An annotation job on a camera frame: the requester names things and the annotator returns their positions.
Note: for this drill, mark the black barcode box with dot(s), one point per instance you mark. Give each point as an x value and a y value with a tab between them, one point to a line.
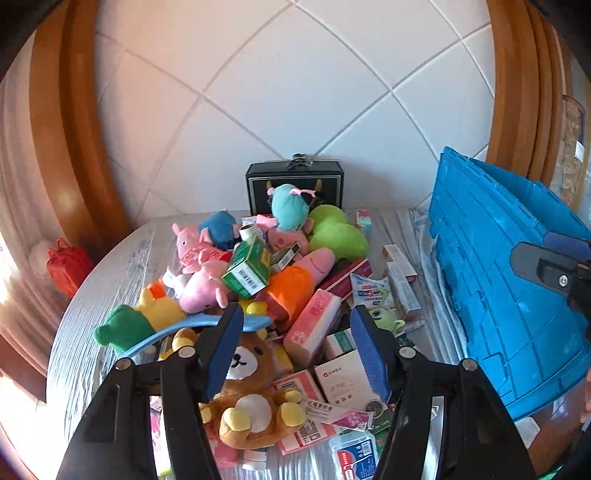
286	256

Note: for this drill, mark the dark red long box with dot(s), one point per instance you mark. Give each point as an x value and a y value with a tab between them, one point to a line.
346	279

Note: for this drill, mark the person's right forearm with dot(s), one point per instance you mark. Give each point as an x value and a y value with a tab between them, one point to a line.
587	397

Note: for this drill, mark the white pink toothpaste box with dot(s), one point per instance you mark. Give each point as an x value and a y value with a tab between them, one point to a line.
323	410

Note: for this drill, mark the yellow duck plush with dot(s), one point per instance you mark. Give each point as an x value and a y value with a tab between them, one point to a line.
159	309

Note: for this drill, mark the lime green plush toy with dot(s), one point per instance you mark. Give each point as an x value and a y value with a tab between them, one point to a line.
337	235

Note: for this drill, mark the wooden door frame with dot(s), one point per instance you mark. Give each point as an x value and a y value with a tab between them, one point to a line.
517	92
69	138

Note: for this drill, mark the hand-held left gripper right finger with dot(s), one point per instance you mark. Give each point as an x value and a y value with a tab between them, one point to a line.
369	355

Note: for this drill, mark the orange pink plush toy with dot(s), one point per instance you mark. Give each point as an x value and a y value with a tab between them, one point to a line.
286	288

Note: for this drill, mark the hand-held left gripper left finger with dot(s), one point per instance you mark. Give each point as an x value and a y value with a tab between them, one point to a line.
226	355

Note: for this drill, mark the white pill bottle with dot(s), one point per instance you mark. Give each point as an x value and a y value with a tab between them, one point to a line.
255	459

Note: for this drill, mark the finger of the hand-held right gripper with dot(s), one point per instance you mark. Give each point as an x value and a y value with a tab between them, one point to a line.
568	244
531	261

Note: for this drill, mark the white teal medicine box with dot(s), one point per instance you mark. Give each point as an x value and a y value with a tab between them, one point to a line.
339	344

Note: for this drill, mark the teal plush doll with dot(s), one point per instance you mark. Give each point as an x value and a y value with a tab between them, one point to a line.
288	207

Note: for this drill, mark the pink white medicine box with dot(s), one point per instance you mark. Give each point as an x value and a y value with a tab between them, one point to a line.
295	383

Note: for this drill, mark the teal pink small box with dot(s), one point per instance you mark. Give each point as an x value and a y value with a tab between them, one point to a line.
364	226

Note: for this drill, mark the white box green circle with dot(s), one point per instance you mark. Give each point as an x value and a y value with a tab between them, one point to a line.
341	378

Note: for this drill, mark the blue pig plush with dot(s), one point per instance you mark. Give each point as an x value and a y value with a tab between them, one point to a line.
221	228

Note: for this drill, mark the blue floss pick box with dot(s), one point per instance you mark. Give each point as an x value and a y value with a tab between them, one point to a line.
353	457

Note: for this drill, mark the green one-eyed monster plush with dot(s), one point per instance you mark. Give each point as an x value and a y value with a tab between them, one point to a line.
385	316

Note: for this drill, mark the green medicine box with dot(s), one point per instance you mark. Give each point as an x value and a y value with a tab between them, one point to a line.
244	272

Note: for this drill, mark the glass door cabinet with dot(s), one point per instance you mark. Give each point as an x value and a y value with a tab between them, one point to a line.
575	152

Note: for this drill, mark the blue plastic crate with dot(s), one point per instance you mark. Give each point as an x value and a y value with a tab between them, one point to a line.
485	277

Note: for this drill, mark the red handbag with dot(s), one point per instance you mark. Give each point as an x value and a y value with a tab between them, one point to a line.
69	272

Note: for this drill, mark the white orange box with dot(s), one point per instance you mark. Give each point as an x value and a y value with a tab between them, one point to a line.
406	295
397	254

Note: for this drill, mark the blue plastic paddle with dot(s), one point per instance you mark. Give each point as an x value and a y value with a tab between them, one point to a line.
184	325

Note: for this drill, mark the black gift case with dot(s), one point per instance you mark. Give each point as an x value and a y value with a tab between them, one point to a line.
258	184

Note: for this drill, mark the green frog plush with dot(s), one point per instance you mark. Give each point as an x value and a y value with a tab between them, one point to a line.
124	327

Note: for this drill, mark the pink pig plush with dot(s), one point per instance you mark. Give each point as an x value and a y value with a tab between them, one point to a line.
203	288
286	240
196	251

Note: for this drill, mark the dark wooden desktop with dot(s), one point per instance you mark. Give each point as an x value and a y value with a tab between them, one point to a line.
554	415

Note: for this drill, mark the large pink white tissue pack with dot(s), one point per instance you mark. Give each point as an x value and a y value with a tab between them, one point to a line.
314	438

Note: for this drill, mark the white blue mask packet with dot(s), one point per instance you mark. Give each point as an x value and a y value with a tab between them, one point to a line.
369	290

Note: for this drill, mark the brown teddy bear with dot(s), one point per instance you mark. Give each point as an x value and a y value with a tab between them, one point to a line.
251	369

